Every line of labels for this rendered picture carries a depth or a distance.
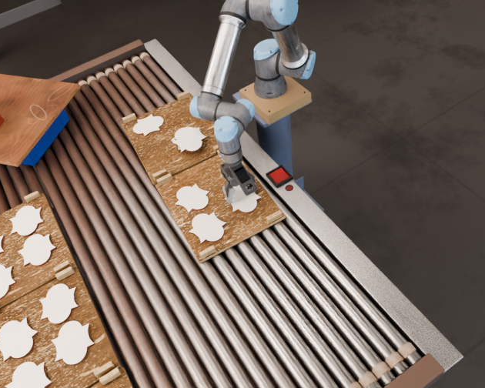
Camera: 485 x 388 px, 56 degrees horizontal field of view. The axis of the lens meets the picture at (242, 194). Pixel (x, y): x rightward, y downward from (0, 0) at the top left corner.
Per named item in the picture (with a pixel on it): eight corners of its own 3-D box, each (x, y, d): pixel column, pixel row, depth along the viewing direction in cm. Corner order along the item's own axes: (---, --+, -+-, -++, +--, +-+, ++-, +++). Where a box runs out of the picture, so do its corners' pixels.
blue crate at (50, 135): (18, 110, 222) (7, 94, 214) (71, 118, 214) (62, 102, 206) (-22, 156, 205) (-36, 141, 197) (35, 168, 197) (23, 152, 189)
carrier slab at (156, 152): (192, 95, 214) (192, 93, 213) (231, 149, 190) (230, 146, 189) (122, 125, 207) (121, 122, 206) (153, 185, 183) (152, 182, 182)
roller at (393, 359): (139, 60, 244) (136, 52, 240) (409, 369, 134) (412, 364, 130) (131, 64, 243) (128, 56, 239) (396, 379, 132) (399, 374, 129)
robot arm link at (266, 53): (262, 60, 209) (259, 34, 198) (289, 65, 204) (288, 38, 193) (251, 76, 202) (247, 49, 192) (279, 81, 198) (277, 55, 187)
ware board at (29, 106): (-6, 75, 225) (-8, 72, 224) (81, 87, 211) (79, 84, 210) (-76, 148, 197) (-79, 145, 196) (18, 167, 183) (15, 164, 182)
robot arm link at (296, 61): (287, 54, 203) (252, -26, 152) (320, 59, 197) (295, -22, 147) (279, 79, 201) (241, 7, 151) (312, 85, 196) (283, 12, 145)
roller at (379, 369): (131, 64, 243) (128, 56, 239) (396, 379, 132) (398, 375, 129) (122, 68, 242) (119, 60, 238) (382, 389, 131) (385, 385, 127)
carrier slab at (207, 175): (232, 150, 190) (232, 147, 188) (285, 218, 166) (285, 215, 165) (155, 187, 182) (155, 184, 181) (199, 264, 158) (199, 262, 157)
